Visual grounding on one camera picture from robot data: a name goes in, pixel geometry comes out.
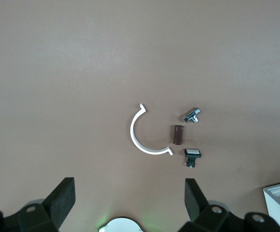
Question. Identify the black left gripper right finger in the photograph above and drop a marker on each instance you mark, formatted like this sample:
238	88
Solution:
195	203

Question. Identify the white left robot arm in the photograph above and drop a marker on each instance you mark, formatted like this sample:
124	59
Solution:
121	226

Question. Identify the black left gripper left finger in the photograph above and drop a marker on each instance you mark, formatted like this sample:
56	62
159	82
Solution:
58	203

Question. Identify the dark brown cylindrical capacitor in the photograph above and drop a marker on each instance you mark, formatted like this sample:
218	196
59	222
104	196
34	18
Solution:
177	134

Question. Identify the chrome metal valve fitting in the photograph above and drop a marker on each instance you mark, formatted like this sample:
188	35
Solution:
190	113

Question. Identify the black switch with white cap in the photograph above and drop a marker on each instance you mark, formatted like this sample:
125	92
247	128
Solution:
192	152

